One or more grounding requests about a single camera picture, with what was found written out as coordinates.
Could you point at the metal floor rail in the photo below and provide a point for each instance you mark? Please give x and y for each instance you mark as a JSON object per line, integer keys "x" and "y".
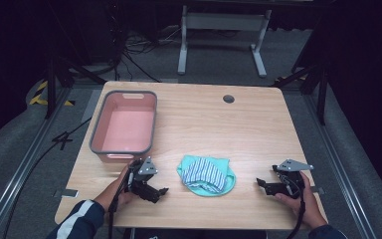
{"x": 20, "y": 169}
{"x": 340, "y": 166}

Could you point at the yellow and black floor tape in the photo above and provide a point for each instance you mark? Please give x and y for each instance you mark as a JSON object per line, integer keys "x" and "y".
{"x": 36, "y": 98}

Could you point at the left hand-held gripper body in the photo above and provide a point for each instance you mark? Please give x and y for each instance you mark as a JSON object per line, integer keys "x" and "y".
{"x": 144, "y": 171}

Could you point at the turquoise and striped cloth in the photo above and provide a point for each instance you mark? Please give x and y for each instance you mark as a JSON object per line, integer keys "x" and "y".
{"x": 205, "y": 174}

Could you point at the person's right hand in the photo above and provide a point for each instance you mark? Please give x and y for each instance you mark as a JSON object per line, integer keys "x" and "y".
{"x": 308, "y": 207}

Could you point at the person's left hand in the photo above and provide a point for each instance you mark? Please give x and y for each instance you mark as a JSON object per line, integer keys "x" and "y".
{"x": 112, "y": 194}

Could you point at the grey metal desk frame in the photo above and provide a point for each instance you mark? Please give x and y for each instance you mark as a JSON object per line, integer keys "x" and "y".
{"x": 224, "y": 21}

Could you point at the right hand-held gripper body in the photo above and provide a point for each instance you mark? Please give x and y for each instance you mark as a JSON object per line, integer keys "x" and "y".
{"x": 291, "y": 181}

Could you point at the grey tape strip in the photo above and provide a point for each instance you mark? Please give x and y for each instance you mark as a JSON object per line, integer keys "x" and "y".
{"x": 318, "y": 190}
{"x": 66, "y": 193}

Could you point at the black tripod stand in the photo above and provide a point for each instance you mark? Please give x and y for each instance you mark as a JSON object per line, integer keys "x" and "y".
{"x": 50, "y": 86}
{"x": 321, "y": 96}

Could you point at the pink basin with grey rim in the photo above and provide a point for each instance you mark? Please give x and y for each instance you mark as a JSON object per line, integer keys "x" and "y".
{"x": 126, "y": 129}

